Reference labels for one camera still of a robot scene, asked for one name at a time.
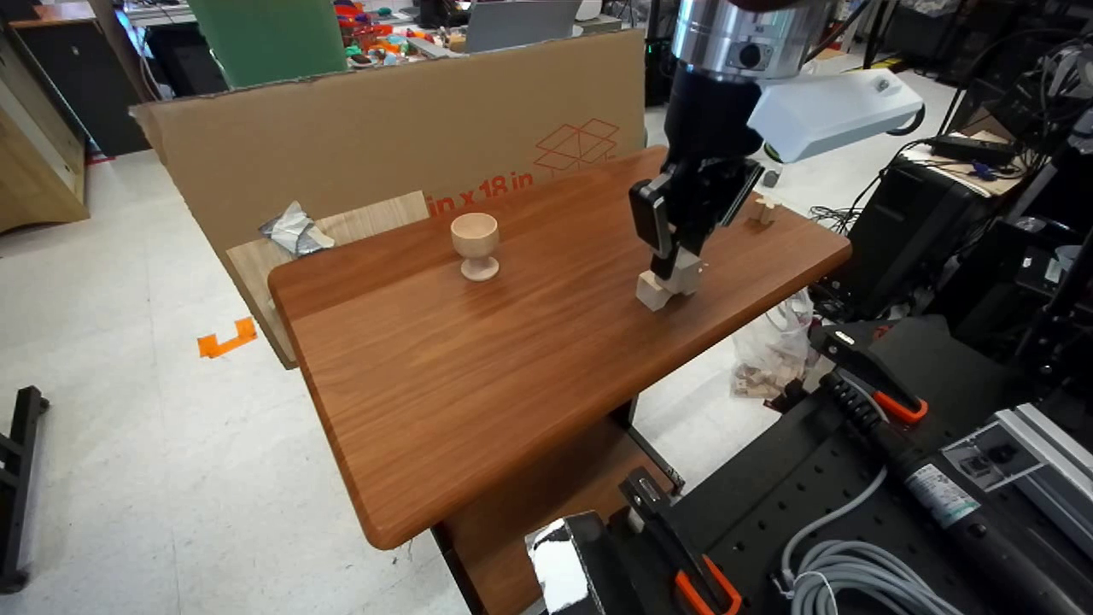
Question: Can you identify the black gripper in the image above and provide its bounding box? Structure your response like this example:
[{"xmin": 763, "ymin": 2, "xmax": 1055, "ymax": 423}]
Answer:
[{"xmin": 663, "ymin": 69, "xmax": 768, "ymax": 276}]

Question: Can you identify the wooden cube block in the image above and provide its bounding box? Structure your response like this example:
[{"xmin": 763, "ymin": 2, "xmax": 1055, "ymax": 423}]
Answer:
[{"xmin": 666, "ymin": 248, "xmax": 708, "ymax": 298}]

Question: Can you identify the wooden arch block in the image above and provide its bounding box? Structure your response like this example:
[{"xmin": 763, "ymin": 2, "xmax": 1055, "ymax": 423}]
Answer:
[{"xmin": 630, "ymin": 267, "xmax": 701, "ymax": 314}]

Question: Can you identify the shiny chrome block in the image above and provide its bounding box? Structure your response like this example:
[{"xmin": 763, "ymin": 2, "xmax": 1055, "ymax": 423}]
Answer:
[{"xmin": 522, "ymin": 512, "xmax": 610, "ymax": 615}]

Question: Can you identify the crumpled clear plastic bag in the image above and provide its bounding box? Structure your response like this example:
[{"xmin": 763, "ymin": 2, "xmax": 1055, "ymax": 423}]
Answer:
[{"xmin": 729, "ymin": 285, "xmax": 815, "ymax": 402}]

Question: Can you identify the wooden goblet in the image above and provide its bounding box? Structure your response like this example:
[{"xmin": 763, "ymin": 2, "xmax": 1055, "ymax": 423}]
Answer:
[{"xmin": 447, "ymin": 209, "xmax": 504, "ymax": 284}]

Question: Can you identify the grey flat panel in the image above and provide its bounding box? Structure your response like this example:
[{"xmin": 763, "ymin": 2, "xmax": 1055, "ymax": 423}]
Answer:
[{"xmin": 461, "ymin": 0, "xmax": 585, "ymax": 53}]

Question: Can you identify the black tube with white label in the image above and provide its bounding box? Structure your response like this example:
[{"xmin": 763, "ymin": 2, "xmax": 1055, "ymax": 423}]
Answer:
[{"xmin": 824, "ymin": 371, "xmax": 1087, "ymax": 615}]

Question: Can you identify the wooden table lower shelf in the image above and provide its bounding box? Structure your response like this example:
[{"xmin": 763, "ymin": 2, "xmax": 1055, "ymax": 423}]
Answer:
[{"xmin": 437, "ymin": 423, "xmax": 677, "ymax": 615}]

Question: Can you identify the large cardboard box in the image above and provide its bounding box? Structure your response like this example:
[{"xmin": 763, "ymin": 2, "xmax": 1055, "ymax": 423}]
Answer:
[{"xmin": 128, "ymin": 26, "xmax": 648, "ymax": 367}]

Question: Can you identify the white printed sheet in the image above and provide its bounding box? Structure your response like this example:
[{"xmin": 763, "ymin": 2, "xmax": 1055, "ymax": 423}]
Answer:
[{"xmin": 939, "ymin": 420, "xmax": 1021, "ymax": 495}]

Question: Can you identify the crumpled silver foil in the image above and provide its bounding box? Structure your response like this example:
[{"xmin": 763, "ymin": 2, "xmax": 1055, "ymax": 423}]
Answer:
[{"xmin": 259, "ymin": 199, "xmax": 337, "ymax": 260}]

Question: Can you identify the light wooden plank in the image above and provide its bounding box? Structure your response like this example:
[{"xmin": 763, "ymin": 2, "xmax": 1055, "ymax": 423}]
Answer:
[{"xmin": 220, "ymin": 187, "xmax": 433, "ymax": 367}]

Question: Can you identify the green board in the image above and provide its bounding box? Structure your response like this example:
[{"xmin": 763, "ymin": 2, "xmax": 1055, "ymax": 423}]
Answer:
[{"xmin": 183, "ymin": 0, "xmax": 350, "ymax": 92}]

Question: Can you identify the orange plastic piece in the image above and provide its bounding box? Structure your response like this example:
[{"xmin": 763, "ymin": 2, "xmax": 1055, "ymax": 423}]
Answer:
[{"xmin": 194, "ymin": 314, "xmax": 259, "ymax": 363}]

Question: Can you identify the dark cabinet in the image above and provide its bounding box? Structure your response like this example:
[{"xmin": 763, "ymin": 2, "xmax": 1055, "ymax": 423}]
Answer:
[{"xmin": 3, "ymin": 0, "xmax": 150, "ymax": 161}]

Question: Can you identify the light wooden cabinet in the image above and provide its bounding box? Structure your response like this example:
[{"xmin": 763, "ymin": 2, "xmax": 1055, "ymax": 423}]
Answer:
[{"xmin": 0, "ymin": 29, "xmax": 93, "ymax": 234}]

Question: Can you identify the black floor stand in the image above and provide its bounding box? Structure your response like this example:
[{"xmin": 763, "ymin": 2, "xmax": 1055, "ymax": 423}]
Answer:
[{"xmin": 0, "ymin": 381, "xmax": 51, "ymax": 593}]

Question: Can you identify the black clamp with orange handle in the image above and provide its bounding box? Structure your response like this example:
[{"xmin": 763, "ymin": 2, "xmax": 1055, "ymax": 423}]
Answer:
[
  {"xmin": 808, "ymin": 318, "xmax": 931, "ymax": 430},
  {"xmin": 619, "ymin": 469, "xmax": 746, "ymax": 615}
]

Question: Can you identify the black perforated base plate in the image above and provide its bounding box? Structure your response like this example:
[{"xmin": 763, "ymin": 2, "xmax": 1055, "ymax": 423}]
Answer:
[{"xmin": 636, "ymin": 318, "xmax": 1093, "ymax": 615}]

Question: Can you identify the grey cable coil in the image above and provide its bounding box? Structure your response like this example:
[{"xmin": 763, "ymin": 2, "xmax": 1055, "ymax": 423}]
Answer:
[{"xmin": 778, "ymin": 465, "xmax": 954, "ymax": 615}]

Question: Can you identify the aluminium extrusion rail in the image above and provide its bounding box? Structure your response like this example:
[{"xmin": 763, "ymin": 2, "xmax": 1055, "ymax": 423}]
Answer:
[{"xmin": 993, "ymin": 399, "xmax": 1093, "ymax": 540}]

